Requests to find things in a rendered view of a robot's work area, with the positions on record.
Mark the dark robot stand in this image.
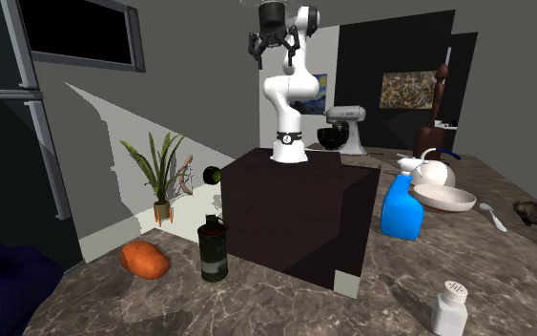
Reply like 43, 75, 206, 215
219, 147, 382, 300

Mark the dark grey refrigerator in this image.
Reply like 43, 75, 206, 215
0, 0, 84, 272

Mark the black round green-faced object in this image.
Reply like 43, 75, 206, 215
202, 165, 223, 186

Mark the white spoon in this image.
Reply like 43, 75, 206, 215
478, 201, 508, 233

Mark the orange sweet potato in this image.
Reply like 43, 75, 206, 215
119, 240, 172, 281

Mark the dark blue cushion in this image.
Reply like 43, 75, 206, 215
0, 227, 66, 336

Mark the blue spray bottle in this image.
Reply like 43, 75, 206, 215
379, 157, 425, 242

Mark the dark green canister bottle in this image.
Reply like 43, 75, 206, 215
196, 214, 230, 284

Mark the brown wooden sculpture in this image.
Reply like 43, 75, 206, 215
412, 63, 451, 161

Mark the blue swirl wall picture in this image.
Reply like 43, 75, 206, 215
290, 73, 329, 116

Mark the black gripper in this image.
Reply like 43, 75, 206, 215
247, 0, 302, 71

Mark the yellow abstract wall picture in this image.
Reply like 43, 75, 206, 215
379, 70, 439, 111

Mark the white kettle with blue handle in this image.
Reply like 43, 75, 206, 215
408, 147, 463, 189

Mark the dark grey-framed window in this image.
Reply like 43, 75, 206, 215
15, 0, 147, 74

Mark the white shaker bottle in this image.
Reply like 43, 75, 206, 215
430, 280, 469, 336

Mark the green potted plant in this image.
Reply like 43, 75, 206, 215
119, 131, 188, 228

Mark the brown curved wall object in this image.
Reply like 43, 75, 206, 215
177, 154, 196, 196

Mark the grey stand mixer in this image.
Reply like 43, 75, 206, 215
316, 104, 368, 157

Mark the white shallow bowl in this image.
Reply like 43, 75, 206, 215
411, 183, 478, 214

